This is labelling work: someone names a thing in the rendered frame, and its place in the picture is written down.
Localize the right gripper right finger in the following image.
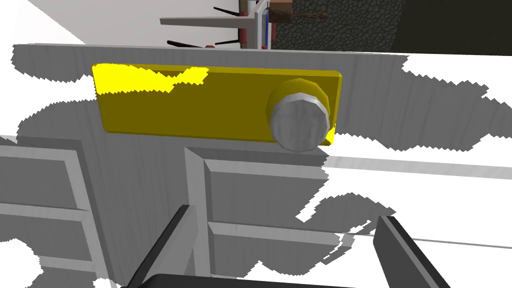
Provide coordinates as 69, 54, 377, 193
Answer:
372, 215, 453, 288

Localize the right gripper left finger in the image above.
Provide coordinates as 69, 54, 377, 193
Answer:
127, 204, 200, 288

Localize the white panelled door leaf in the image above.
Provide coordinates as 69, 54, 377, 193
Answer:
0, 43, 512, 288

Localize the yellow and grey door knob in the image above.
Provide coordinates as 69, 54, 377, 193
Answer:
91, 63, 343, 153

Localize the grey shelf with books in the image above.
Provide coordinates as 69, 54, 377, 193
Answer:
159, 0, 330, 51

